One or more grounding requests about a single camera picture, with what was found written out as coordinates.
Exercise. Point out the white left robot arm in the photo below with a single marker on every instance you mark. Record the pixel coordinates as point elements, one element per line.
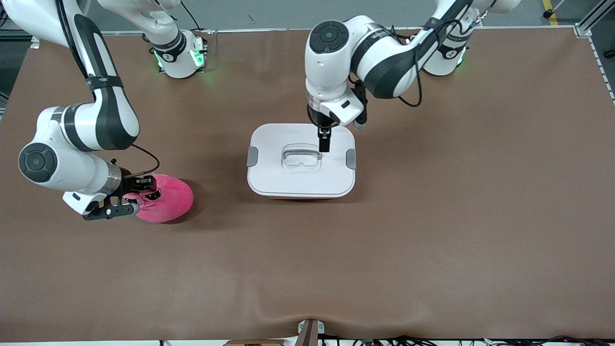
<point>379,53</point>

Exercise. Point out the silver aluminium frame profile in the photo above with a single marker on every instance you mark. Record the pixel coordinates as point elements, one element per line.
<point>593,17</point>

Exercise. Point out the black caster wheel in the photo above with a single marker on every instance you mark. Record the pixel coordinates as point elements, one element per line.
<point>547,14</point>

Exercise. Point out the pink round plush toy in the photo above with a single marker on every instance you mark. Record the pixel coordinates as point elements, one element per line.
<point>173,202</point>

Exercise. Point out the white box lid grey latches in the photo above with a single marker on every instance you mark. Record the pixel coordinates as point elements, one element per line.
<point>288,182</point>

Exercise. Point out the brown cardboard piece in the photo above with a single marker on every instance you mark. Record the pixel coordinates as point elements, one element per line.
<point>254,343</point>

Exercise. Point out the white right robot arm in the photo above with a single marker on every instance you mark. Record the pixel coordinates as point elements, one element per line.
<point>108,120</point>

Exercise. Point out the brown table mat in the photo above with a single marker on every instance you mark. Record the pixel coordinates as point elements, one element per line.
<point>307,269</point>

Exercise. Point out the pink translucent plastic box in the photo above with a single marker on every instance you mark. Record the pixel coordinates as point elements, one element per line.
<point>298,197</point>

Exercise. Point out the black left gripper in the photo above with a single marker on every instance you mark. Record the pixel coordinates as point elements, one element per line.
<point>317,118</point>

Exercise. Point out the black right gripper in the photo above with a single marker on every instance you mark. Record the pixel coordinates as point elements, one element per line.
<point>128,184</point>

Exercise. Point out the metal table clamp bracket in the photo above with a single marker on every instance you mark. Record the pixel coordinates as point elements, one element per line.
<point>310,334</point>

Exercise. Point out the small black round object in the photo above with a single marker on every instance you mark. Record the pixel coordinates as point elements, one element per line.
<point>609,53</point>

